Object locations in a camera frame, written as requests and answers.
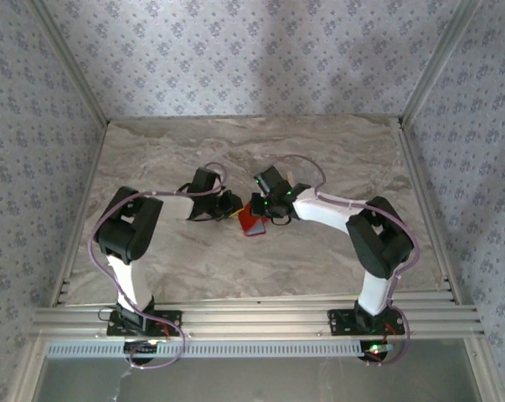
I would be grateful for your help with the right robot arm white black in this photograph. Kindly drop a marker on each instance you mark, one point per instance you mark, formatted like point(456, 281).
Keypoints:
point(382, 243)

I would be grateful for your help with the black controller board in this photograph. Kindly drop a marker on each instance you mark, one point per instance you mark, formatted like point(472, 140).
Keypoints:
point(375, 354)
point(141, 347)

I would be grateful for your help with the red card holder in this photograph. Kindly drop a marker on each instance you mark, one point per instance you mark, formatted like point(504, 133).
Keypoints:
point(245, 215)

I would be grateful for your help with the aluminium frame leg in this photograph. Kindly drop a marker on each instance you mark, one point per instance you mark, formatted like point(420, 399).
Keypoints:
point(484, 372)
point(28, 372)

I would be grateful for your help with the blue grey card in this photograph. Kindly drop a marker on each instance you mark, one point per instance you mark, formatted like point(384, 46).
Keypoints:
point(256, 228)

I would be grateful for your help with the aluminium cross rail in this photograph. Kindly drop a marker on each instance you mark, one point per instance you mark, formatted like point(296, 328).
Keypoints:
point(256, 318)

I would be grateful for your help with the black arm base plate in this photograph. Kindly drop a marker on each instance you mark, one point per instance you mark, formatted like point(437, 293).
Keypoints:
point(340, 320)
point(174, 318)

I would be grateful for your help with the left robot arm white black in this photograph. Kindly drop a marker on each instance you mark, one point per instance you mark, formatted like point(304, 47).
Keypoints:
point(126, 234)

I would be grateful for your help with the aluminium upright post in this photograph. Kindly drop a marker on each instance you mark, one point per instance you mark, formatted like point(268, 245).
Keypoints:
point(439, 63)
point(70, 63)

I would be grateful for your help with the grey metal sheet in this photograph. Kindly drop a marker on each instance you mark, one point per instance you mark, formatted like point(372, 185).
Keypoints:
point(256, 381)

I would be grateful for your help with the aluminium table side rail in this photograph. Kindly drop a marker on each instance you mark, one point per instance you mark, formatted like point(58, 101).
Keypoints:
point(95, 167)
point(423, 188)

